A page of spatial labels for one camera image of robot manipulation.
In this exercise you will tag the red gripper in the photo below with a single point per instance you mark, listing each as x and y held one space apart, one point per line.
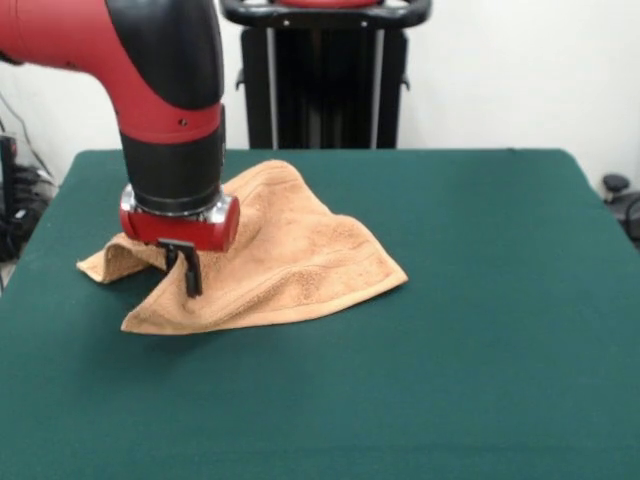
180 230

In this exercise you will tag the tan terry towel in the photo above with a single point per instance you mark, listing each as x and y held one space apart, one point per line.
300 260

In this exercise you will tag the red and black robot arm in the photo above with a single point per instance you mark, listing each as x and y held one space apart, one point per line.
150 75

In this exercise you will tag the black box device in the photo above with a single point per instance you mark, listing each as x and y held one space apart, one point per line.
7 170

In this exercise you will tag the dark green table cloth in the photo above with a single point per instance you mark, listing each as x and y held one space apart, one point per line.
350 400

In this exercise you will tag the black office chair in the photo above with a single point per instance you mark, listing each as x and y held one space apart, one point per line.
625 205

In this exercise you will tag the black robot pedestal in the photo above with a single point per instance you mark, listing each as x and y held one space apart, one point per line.
325 90

